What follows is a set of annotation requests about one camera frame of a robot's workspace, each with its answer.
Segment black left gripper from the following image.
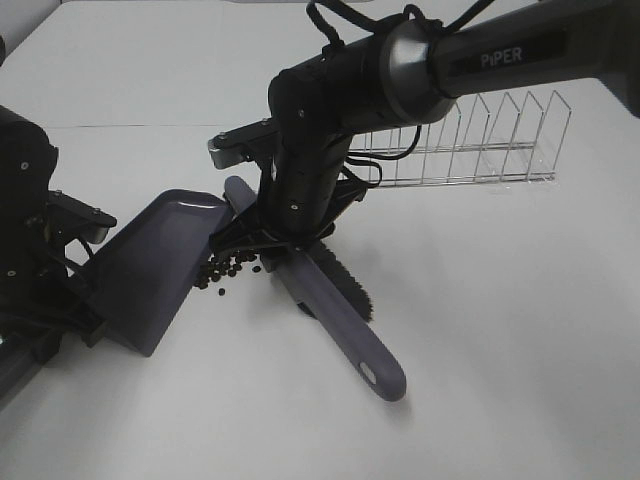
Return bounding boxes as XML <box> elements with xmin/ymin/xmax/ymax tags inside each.
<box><xmin>1</xmin><ymin>267</ymin><xmax>107</xmax><ymax>347</ymax></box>

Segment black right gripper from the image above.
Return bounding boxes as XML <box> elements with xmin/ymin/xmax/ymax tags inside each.
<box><xmin>209</xmin><ymin>177</ymin><xmax>368</xmax><ymax>250</ymax></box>

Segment purple hand brush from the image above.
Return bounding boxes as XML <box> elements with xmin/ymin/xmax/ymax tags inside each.
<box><xmin>222</xmin><ymin>174</ymin><xmax>408</xmax><ymax>403</ymax></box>

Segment purple plastic dustpan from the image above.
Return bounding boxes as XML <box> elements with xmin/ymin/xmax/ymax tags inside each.
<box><xmin>86</xmin><ymin>189</ymin><xmax>232</xmax><ymax>357</ymax></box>

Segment pile of coffee beans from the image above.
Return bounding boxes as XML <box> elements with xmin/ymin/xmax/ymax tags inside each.
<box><xmin>193</xmin><ymin>250</ymin><xmax>258</xmax><ymax>290</ymax></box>

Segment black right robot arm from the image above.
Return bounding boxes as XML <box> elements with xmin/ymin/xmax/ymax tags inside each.
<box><xmin>209</xmin><ymin>1</ymin><xmax>639</xmax><ymax>256</ymax></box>

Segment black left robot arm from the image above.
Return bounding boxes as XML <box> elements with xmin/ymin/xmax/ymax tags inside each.
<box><xmin>1</xmin><ymin>108</ymin><xmax>117</xmax><ymax>346</ymax></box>

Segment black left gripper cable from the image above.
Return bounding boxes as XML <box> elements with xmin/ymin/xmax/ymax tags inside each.
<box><xmin>64</xmin><ymin>234</ymin><xmax>101</xmax><ymax>296</ymax></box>

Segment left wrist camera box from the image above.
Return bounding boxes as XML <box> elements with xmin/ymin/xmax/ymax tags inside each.
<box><xmin>47</xmin><ymin>190</ymin><xmax>117</xmax><ymax>245</ymax></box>

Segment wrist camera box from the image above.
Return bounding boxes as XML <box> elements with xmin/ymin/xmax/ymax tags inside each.
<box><xmin>47</xmin><ymin>190</ymin><xmax>117</xmax><ymax>245</ymax></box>
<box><xmin>207</xmin><ymin>118</ymin><xmax>279</xmax><ymax>170</ymax></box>

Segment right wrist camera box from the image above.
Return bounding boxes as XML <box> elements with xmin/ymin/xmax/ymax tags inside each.
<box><xmin>207</xmin><ymin>118</ymin><xmax>279</xmax><ymax>170</ymax></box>

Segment metal wire rack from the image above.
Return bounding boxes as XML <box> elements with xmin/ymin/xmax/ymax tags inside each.
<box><xmin>347</xmin><ymin>88</ymin><xmax>572</xmax><ymax>188</ymax></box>

